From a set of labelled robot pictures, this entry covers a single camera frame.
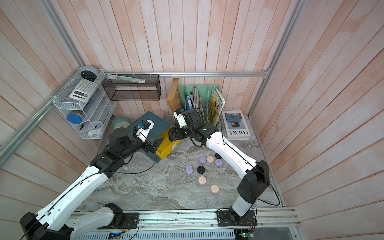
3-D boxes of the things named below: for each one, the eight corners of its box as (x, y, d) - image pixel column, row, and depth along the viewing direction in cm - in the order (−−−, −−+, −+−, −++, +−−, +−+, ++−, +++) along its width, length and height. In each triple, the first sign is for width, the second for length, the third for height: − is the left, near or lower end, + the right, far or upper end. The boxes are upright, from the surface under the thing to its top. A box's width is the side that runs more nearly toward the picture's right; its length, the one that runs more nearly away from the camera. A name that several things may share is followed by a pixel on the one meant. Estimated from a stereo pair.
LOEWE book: (226, 139, 107) (228, 135, 103) (221, 114, 123) (222, 110, 119) (249, 139, 107) (251, 135, 103) (241, 114, 123) (243, 110, 119)
